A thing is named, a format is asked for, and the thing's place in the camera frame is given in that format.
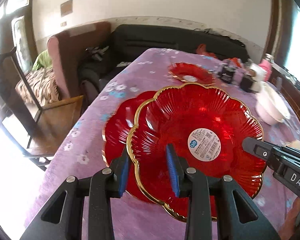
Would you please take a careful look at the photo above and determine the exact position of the white foam bowl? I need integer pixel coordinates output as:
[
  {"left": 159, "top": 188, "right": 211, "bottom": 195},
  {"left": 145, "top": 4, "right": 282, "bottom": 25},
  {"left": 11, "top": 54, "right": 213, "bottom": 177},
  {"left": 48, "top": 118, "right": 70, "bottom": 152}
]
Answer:
[{"left": 255, "top": 82, "right": 290, "bottom": 126}]

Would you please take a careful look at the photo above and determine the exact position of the red plate with label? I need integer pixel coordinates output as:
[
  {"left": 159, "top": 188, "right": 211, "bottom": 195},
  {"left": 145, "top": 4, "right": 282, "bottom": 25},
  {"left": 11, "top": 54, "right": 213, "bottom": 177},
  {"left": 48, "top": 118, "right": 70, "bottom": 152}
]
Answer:
[{"left": 126, "top": 83, "right": 266, "bottom": 222}]

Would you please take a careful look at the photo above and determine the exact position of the red glass plate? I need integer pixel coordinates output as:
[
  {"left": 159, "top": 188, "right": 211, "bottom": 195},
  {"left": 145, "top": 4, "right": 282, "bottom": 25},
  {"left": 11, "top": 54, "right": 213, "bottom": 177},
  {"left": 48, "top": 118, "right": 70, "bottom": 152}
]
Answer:
[
  {"left": 168, "top": 62, "right": 215, "bottom": 86},
  {"left": 101, "top": 90, "right": 158, "bottom": 204}
]

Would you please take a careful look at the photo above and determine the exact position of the right hand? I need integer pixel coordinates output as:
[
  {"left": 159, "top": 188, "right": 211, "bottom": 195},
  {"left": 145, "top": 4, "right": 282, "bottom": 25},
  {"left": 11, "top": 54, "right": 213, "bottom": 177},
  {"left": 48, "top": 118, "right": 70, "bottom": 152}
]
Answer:
[{"left": 279, "top": 197, "right": 300, "bottom": 240}]

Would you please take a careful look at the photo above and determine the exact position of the purple floral tablecloth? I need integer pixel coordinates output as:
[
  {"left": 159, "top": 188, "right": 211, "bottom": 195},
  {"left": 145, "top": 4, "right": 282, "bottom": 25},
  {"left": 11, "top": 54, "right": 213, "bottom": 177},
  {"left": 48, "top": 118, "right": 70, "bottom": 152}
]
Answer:
[{"left": 25, "top": 48, "right": 300, "bottom": 239}]

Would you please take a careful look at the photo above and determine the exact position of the black device right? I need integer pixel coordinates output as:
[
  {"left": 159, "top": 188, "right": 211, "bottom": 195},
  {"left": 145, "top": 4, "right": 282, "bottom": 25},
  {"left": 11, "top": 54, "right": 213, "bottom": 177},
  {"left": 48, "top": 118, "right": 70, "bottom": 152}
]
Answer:
[{"left": 239, "top": 70, "right": 261, "bottom": 93}]

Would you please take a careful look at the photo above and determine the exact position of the black device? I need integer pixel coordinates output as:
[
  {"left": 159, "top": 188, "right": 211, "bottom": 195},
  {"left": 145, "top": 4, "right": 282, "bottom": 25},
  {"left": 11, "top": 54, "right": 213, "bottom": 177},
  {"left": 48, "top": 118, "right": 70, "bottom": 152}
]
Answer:
[
  {"left": 217, "top": 59, "right": 237, "bottom": 84},
  {"left": 239, "top": 70, "right": 261, "bottom": 93}
]

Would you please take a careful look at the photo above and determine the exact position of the wooden chair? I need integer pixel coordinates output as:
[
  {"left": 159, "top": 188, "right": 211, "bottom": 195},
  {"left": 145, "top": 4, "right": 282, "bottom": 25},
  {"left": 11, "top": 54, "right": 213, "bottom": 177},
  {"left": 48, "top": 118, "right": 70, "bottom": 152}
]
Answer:
[{"left": 0, "top": 47, "right": 84, "bottom": 171}]

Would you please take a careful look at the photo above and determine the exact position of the pink sleeved bottle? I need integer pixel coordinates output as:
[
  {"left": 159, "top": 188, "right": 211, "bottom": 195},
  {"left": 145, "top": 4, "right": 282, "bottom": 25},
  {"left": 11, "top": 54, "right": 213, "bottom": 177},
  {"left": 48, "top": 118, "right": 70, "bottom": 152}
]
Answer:
[{"left": 259, "top": 53, "right": 274, "bottom": 82}]

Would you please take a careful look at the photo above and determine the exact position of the black device left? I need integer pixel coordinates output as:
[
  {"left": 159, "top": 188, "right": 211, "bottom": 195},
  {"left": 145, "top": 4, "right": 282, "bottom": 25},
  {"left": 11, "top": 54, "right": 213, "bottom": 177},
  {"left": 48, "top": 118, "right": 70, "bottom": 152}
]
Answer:
[{"left": 217, "top": 59, "right": 237, "bottom": 84}]

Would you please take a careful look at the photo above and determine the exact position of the red plastic bag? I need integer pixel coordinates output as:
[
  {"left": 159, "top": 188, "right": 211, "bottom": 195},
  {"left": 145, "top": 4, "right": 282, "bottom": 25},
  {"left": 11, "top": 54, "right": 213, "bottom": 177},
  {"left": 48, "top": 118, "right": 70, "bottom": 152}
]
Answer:
[{"left": 196, "top": 44, "right": 217, "bottom": 59}]

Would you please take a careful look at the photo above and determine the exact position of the black sofa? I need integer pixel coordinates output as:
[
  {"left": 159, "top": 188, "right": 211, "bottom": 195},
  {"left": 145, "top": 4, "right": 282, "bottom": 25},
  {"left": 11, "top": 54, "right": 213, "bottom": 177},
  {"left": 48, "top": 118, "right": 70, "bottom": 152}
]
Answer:
[{"left": 77, "top": 24, "right": 249, "bottom": 103}]

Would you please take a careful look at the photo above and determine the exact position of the brown armchair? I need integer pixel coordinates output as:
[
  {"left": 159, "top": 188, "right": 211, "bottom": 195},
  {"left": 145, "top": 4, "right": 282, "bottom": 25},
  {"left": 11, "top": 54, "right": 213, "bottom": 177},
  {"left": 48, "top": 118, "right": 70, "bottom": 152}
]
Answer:
[{"left": 47, "top": 21, "right": 111, "bottom": 99}]

